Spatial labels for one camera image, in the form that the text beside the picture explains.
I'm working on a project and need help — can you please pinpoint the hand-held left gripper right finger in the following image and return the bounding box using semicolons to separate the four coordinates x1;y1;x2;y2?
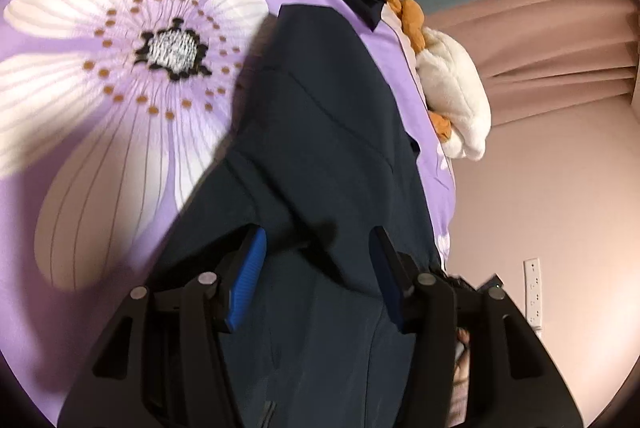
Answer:
369;225;583;428

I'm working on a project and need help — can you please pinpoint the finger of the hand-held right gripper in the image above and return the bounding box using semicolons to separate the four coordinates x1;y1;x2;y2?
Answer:
445;274;502;293

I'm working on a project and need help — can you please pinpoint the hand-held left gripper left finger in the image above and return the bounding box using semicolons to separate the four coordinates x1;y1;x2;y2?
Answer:
57;225;269;428

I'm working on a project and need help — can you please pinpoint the navy zip jacket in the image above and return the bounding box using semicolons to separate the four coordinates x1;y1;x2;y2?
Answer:
165;3;451;428

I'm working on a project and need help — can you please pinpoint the person's right forearm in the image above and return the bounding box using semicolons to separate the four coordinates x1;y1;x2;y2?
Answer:
447;360;474;428

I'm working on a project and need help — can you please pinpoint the person's right hand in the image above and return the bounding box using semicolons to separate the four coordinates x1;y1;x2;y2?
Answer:
456;328;474;361

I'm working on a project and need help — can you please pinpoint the purple floral blanket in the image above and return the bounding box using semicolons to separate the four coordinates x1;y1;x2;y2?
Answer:
0;0;456;409

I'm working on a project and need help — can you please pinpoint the white plush goose toy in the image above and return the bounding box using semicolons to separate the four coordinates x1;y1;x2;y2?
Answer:
382;0;493;160

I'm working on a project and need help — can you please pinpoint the pink curtain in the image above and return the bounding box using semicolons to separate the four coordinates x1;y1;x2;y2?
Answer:
400;0;640;129

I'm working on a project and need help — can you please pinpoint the white wall socket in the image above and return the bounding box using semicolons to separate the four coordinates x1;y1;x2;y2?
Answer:
522;258;544;330

